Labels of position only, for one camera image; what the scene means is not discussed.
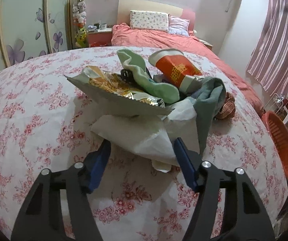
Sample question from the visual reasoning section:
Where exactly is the light green cloth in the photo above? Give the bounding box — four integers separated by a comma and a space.
116, 49, 181, 104

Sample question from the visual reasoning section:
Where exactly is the hanging column of plush toys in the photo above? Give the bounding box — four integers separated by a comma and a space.
72, 0, 88, 48

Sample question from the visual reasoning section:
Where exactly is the flower print wardrobe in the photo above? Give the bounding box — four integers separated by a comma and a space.
0, 0, 73, 73

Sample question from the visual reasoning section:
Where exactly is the striped pink pillow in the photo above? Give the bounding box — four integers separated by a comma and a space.
169, 16, 191, 36

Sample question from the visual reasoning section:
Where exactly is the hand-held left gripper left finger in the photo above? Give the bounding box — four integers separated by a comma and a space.
11, 139, 112, 241

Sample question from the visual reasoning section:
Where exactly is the grey-blue cloth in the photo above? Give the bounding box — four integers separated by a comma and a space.
179, 77, 227, 156

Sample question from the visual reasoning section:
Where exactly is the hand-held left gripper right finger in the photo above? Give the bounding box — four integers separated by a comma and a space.
173, 138, 276, 241

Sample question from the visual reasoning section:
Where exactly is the red and white paper cup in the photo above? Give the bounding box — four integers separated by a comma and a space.
148, 50, 204, 92

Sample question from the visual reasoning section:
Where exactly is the coral bed duvet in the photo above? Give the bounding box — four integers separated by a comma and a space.
111, 23, 265, 117

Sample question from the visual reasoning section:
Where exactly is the cream and pink headboard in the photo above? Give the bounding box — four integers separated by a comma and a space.
118, 0, 196, 32

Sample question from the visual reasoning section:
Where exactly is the silver yellow snack bag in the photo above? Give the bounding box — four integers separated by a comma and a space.
64, 65, 174, 117

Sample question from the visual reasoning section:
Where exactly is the white plastic bag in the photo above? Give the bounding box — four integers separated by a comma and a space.
91, 98, 202, 172

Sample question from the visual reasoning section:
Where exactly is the pink nightstand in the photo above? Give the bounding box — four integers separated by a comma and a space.
87, 28, 113, 48

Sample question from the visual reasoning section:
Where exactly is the pink curtain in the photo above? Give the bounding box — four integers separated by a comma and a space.
246, 0, 288, 98

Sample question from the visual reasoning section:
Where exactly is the orange plastic basket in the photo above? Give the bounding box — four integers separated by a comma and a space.
261, 111, 288, 179

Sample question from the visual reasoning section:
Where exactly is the pink floral tablecloth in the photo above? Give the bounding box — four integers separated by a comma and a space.
0, 46, 288, 241

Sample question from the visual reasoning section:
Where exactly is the black beaded mesh pouch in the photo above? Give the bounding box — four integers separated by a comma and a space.
120, 68, 154, 83

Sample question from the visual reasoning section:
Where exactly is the floral pillow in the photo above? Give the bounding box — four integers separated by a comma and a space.
129, 10, 170, 33

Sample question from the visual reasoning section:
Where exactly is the brown striped ball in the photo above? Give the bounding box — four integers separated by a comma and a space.
215, 92, 236, 120

